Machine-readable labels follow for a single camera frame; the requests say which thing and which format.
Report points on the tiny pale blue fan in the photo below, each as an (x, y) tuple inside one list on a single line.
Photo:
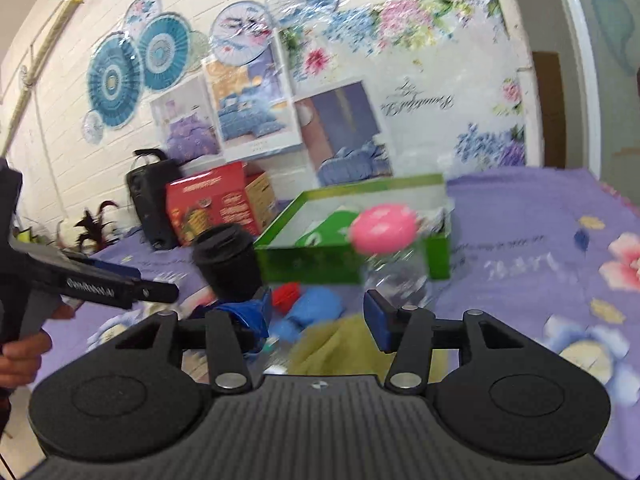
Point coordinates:
[(93, 126)]

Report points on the red carton box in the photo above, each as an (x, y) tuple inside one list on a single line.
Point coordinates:
[(210, 205)]

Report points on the white blue floral fan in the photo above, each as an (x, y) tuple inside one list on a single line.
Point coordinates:
[(240, 32)]

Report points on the violet wall bedding poster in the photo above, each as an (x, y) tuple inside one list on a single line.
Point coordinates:
[(345, 130)]

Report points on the red cloth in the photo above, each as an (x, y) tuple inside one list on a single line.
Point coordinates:
[(287, 296)]

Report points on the person's left hand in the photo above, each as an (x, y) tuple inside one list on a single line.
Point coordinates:
[(22, 357)]

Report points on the olive green towel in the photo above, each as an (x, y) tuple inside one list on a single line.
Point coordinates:
[(330, 347)]

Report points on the clear bottle with pink lid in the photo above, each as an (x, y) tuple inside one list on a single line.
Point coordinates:
[(382, 227)]

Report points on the floral plastic wall cloth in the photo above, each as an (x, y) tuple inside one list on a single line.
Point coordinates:
[(440, 75)]

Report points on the green cardboard box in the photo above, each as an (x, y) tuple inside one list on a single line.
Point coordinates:
[(310, 262)]

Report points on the blue bedding poster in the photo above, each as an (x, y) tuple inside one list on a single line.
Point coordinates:
[(250, 105)]

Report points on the light blue cloth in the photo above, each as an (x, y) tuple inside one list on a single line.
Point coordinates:
[(317, 307)]

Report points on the small white floral fan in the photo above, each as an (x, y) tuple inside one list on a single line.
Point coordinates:
[(141, 14)]

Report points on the purple floral bedsheet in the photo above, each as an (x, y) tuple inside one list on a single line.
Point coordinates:
[(510, 225)]

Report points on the white wall pipe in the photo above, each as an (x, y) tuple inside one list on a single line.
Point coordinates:
[(45, 55)]

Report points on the dark feather decoration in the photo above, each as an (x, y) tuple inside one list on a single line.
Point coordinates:
[(97, 230)]

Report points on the white door frame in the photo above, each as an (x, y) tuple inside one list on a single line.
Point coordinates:
[(575, 60)]

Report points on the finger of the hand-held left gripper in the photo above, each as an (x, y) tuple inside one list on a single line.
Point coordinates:
[(157, 294), (117, 269)]

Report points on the green white packet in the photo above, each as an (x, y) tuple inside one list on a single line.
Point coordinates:
[(325, 232)]

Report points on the black lidded cup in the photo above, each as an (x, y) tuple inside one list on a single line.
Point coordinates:
[(227, 260)]

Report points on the black speaker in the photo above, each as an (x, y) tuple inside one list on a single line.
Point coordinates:
[(150, 200)]

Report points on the large teal paper fan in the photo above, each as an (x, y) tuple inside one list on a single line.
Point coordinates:
[(164, 51), (114, 80)]

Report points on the purple bedding poster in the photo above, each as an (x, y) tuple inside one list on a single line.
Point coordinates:
[(187, 120)]

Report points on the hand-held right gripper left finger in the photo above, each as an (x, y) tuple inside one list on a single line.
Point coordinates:
[(263, 312)]

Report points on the pale floral paper fan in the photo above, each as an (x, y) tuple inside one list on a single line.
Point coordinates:
[(302, 0)]

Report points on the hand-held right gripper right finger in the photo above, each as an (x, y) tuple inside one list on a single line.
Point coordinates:
[(376, 317)]

